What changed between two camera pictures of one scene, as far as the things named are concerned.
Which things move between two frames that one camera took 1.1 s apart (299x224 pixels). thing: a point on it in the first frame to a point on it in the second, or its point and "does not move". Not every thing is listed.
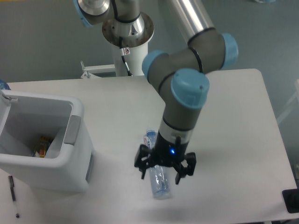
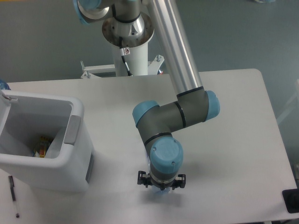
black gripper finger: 191,160 to 180,181
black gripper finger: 143,151 to 143,178
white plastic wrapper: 54,150 does not move
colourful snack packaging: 42,145 does not move
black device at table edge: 291,198 does not move
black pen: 12,186 does not move
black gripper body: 167,153 to 163,185
